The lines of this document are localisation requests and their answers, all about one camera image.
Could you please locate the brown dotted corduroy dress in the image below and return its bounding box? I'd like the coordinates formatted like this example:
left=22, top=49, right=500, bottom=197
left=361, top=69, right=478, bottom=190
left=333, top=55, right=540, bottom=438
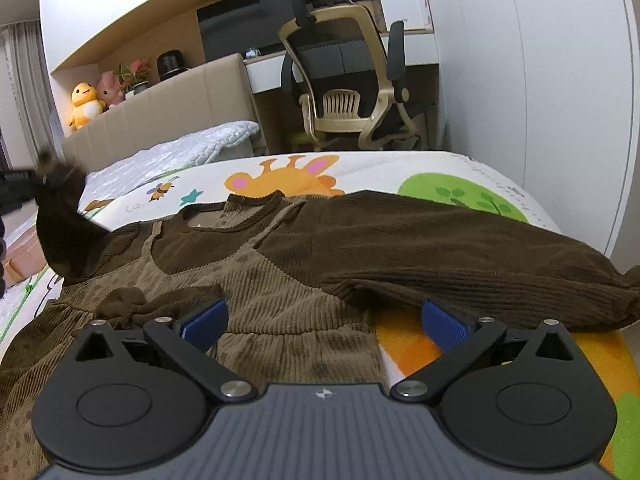
left=0, top=147, right=640, bottom=480

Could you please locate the green potted plant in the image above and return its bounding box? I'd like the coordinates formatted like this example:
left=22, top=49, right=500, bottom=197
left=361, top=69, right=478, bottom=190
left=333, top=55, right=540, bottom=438
left=117, top=61, right=135, bottom=98

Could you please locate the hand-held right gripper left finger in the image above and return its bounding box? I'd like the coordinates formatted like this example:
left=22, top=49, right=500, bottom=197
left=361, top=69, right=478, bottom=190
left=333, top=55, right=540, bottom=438
left=74, top=299, right=254, bottom=404

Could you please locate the pink plush toy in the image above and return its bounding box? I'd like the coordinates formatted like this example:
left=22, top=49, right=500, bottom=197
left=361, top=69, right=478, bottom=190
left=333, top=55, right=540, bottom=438
left=96, top=71, right=126, bottom=108

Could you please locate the white quilted mattress pad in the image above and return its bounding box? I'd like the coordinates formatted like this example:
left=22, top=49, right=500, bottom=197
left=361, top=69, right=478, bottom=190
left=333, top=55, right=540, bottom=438
left=82, top=120, right=261, bottom=197

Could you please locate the cartoon animal printed blanket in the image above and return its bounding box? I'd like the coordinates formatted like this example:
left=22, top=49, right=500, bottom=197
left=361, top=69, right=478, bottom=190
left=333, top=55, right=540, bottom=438
left=0, top=150, right=640, bottom=480

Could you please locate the yellow duck plush toy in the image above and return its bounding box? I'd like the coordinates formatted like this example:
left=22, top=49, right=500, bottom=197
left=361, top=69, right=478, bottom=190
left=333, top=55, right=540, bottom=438
left=68, top=82, right=107, bottom=131

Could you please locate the red-leaf potted plant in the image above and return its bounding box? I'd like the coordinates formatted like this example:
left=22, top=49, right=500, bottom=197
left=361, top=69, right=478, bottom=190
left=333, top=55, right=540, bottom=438
left=129, top=57, right=153, bottom=95

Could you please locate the grey curtain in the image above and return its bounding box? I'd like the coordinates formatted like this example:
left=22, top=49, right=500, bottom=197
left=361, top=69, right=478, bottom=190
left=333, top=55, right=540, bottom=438
left=0, top=20, right=63, bottom=171

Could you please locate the beige padded bed headboard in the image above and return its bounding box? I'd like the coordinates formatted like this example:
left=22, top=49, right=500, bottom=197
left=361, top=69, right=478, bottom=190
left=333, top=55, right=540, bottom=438
left=62, top=52, right=268, bottom=171

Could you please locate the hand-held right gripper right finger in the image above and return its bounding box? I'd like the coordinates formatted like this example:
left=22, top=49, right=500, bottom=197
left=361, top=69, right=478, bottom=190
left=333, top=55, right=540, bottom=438
left=390, top=299, right=576, bottom=404

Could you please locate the white wardrobe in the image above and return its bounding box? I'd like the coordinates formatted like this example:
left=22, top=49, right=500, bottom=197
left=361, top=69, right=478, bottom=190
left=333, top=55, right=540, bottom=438
left=400, top=0, right=640, bottom=271

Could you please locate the black monitor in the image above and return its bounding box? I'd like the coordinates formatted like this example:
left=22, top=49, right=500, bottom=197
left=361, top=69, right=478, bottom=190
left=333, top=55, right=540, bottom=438
left=196, top=0, right=301, bottom=63

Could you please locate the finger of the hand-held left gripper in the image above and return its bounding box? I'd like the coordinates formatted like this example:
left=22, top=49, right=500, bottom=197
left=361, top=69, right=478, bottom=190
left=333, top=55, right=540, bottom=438
left=0, top=169, right=38, bottom=213

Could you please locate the brown cardboard box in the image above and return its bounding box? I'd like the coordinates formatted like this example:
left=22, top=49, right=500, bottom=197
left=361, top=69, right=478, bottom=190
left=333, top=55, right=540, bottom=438
left=2, top=232, right=49, bottom=286

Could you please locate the beige and black office chair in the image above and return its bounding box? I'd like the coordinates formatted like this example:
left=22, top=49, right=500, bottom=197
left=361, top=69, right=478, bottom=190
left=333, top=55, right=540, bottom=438
left=272, top=0, right=436, bottom=152

